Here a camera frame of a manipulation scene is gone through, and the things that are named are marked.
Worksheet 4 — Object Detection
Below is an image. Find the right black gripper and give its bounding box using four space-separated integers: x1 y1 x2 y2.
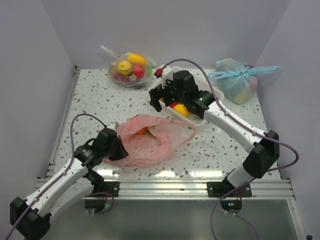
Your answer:
150 75 188 112

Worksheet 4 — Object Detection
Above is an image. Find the yellow lemon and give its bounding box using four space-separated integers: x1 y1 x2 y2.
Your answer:
173 104 189 118

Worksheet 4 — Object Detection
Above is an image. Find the pink plastic bag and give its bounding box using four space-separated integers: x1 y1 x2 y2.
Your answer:
103 114 197 169

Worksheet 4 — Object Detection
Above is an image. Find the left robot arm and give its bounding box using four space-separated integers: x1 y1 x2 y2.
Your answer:
9 122 128 240

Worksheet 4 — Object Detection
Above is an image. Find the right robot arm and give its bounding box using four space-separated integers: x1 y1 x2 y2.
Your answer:
149 70 280 197

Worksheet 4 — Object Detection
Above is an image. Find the clear plastic bag of fruit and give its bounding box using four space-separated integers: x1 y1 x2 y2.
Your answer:
100 45 157 89

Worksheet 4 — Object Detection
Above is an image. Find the blue plastic bag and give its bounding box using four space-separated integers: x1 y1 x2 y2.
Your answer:
208 58 280 105

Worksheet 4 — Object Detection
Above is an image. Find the orange tangerine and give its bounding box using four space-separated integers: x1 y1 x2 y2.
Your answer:
136 127 147 135

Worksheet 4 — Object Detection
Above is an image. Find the white plastic basket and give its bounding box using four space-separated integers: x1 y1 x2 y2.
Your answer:
150 70 215 127

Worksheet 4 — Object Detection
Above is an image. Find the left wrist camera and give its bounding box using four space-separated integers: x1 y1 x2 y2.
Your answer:
106 121 120 132

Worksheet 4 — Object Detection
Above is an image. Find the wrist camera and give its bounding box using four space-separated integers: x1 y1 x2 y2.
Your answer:
157 66 182 88
106 121 120 132

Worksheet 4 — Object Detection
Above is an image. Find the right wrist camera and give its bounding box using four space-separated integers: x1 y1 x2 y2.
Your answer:
157 66 182 88

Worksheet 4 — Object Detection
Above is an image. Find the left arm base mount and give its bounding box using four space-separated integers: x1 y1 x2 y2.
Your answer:
84 181 120 215

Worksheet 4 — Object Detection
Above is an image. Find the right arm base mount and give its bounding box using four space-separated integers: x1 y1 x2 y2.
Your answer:
206 181 253 214

